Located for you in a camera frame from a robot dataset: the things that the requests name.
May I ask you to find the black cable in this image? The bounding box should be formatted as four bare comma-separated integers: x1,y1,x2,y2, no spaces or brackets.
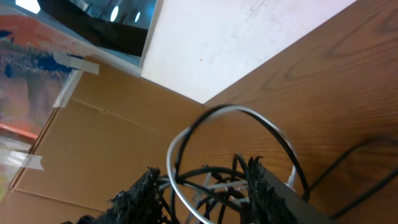
157,104,398,224

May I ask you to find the cardboard box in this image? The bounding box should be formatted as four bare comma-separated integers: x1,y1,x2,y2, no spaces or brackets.
1,63,202,223

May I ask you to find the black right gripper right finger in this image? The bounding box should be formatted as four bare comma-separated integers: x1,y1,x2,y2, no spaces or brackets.
247,157,333,224

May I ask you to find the white cable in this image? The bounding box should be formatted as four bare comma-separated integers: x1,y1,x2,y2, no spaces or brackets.
158,105,298,224

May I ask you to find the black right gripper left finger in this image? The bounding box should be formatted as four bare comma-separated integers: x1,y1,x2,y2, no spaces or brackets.
76,167,164,224

